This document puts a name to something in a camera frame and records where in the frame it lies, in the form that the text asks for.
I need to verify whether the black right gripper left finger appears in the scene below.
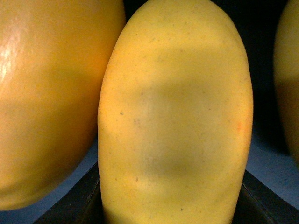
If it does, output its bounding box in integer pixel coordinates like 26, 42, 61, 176
34, 163, 103, 224

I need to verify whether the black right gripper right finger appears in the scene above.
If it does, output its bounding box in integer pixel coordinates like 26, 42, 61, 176
233, 171, 299, 224

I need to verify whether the yellow mango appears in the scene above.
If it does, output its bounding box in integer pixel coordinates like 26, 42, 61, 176
98, 0, 253, 224
273, 0, 299, 163
0, 0, 125, 210

